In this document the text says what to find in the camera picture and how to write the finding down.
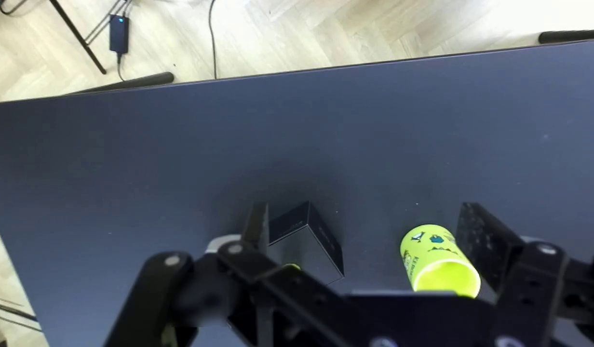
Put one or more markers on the thin black stand leg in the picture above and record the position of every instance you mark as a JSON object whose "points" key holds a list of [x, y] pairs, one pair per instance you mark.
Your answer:
{"points": [[78, 34]]}

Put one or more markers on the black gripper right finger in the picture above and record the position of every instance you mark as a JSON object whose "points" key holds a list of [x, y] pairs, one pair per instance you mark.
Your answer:
{"points": [[487, 241]]}

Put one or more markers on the black table foot bar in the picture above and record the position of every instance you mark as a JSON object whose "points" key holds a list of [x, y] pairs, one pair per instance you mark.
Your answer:
{"points": [[136, 81], [570, 36]]}

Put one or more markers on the black power adapter brick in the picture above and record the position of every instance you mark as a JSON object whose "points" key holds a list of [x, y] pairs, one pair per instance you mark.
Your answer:
{"points": [[118, 33]]}

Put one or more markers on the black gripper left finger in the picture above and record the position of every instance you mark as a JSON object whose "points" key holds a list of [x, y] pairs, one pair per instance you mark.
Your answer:
{"points": [[255, 223]]}

